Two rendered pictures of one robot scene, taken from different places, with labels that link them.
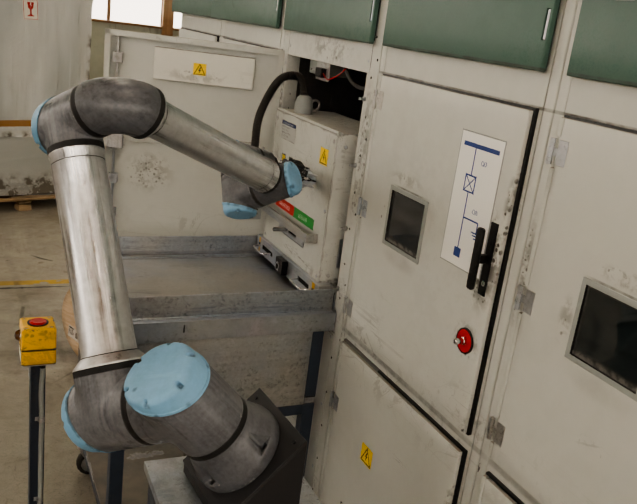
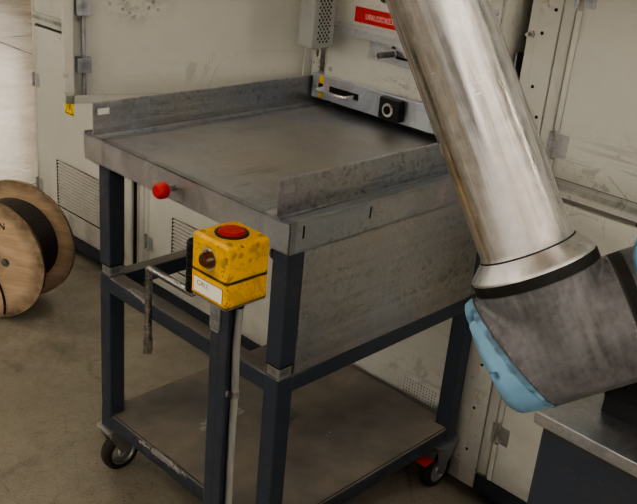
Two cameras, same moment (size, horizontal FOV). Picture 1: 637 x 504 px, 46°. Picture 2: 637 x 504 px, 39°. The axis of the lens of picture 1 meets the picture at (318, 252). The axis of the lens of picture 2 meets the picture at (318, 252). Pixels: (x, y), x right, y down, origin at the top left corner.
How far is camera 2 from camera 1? 1.14 m
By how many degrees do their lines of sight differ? 20
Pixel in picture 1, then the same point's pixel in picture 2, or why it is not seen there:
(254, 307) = (433, 167)
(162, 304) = (339, 179)
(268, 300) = not seen: hidden behind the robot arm
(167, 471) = (583, 416)
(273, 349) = (449, 225)
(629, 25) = not seen: outside the picture
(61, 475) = (83, 480)
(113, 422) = (621, 352)
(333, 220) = (508, 25)
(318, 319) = not seen: hidden behind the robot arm
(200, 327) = (387, 206)
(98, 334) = (541, 212)
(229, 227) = (257, 69)
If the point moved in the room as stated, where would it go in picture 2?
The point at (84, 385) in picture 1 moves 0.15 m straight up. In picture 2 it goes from (545, 302) to (571, 172)
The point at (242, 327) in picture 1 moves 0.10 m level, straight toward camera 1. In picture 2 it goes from (429, 198) to (456, 216)
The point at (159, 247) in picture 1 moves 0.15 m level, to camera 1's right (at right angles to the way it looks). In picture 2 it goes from (196, 107) to (261, 107)
